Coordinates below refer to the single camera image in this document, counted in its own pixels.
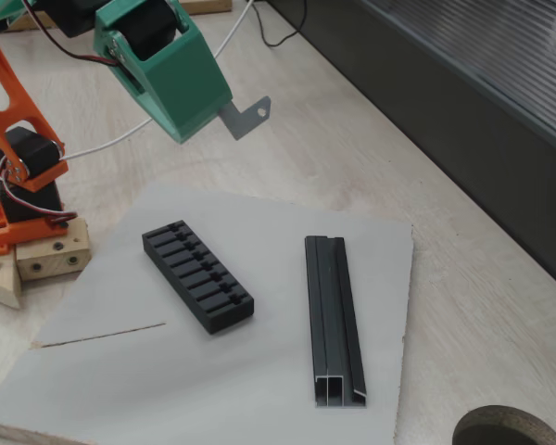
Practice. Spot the wooden bar with screw holes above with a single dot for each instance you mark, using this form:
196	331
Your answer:
51	259

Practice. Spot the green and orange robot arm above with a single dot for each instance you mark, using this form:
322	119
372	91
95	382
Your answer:
28	153

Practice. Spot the black slotted holder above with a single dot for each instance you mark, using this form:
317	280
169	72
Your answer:
204	287

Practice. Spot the grey board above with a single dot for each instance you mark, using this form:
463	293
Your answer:
236	371

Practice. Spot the small metal L bracket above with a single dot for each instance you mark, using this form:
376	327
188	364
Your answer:
241	120

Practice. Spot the dark aluminium profile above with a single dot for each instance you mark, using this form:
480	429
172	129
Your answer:
329	315

